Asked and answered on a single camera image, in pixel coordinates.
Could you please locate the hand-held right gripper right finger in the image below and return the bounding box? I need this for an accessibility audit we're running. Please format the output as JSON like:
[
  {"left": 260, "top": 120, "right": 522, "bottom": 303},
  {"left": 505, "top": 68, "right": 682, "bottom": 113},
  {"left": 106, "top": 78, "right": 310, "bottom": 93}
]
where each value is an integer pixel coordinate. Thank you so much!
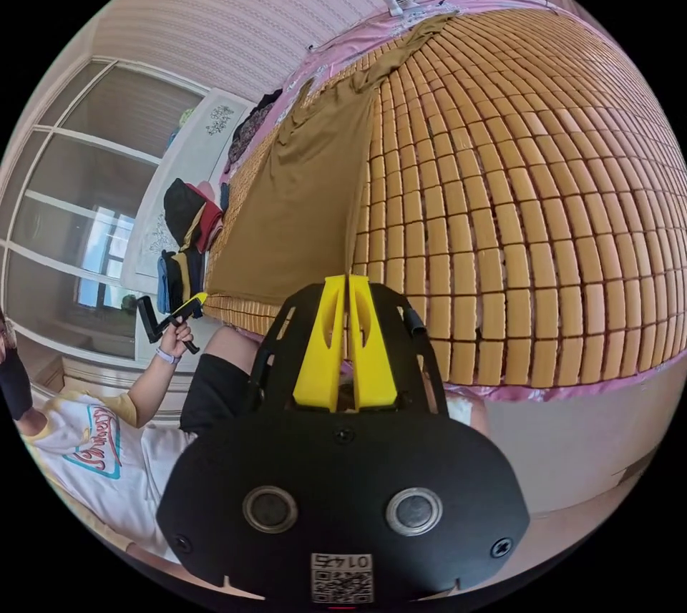
[{"left": 349, "top": 275, "right": 401, "bottom": 411}]

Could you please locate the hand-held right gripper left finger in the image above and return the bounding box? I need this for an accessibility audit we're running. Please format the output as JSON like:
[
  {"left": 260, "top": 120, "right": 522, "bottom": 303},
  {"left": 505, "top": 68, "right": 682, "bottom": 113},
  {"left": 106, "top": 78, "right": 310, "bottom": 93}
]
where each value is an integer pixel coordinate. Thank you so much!
[{"left": 293, "top": 275, "right": 351, "bottom": 413}]

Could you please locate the dark patterned clothes heap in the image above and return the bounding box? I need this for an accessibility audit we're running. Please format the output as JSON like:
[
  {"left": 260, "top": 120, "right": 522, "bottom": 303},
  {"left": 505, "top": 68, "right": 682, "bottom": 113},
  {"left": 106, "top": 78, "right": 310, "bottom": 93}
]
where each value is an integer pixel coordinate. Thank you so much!
[{"left": 224, "top": 89, "right": 284, "bottom": 175}]

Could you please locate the brown long sleeve shirt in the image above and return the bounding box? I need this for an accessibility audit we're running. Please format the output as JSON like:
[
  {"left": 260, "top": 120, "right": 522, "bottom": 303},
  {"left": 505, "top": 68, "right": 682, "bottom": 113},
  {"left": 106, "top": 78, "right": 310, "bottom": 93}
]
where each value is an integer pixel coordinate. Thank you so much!
[{"left": 205, "top": 14, "right": 458, "bottom": 307}]

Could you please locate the bed with woven bamboo mat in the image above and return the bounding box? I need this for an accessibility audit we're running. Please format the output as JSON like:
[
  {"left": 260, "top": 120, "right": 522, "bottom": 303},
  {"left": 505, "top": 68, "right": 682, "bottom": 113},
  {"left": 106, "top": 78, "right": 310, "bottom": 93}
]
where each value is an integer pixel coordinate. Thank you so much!
[{"left": 203, "top": 0, "right": 687, "bottom": 406}]

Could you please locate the pile of folded clothes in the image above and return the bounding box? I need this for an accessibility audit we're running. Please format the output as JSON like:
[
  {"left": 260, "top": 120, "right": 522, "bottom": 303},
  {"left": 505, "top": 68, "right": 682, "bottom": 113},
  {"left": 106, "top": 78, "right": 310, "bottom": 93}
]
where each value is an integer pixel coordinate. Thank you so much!
[{"left": 156, "top": 177, "right": 233, "bottom": 315}]

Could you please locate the person's left hand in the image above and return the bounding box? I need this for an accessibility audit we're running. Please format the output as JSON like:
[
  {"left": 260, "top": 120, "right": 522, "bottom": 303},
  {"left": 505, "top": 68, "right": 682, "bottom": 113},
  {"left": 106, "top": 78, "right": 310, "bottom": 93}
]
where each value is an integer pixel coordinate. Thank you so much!
[{"left": 158, "top": 320, "right": 193, "bottom": 358}]

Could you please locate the person's body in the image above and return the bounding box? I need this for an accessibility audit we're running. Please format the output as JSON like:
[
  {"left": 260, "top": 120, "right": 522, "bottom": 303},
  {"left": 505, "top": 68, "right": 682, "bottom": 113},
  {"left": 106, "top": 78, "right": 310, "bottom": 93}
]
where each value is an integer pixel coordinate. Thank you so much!
[{"left": 0, "top": 308, "right": 265, "bottom": 569}]

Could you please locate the white headboard with floral carving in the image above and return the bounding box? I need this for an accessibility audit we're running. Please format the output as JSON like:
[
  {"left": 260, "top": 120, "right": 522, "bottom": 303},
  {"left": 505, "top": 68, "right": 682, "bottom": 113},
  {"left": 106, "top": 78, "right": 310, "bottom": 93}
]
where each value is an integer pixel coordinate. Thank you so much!
[{"left": 120, "top": 86, "right": 254, "bottom": 298}]

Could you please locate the person's left forearm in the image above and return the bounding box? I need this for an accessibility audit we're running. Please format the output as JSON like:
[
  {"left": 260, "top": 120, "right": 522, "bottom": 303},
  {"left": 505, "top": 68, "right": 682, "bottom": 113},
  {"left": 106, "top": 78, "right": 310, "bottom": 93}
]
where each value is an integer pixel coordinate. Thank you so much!
[{"left": 126, "top": 350, "right": 183, "bottom": 429}]

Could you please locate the white framed glass window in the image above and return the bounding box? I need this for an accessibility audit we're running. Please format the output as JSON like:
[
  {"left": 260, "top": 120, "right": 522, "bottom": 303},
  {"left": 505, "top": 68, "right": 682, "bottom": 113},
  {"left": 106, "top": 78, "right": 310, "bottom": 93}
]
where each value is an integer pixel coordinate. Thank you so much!
[{"left": 0, "top": 57, "right": 211, "bottom": 363}]

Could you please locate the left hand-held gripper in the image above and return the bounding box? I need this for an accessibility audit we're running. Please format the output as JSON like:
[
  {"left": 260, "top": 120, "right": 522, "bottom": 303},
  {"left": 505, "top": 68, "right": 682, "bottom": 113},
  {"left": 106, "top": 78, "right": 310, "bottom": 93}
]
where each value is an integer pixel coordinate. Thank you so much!
[{"left": 154, "top": 291, "right": 209, "bottom": 356}]

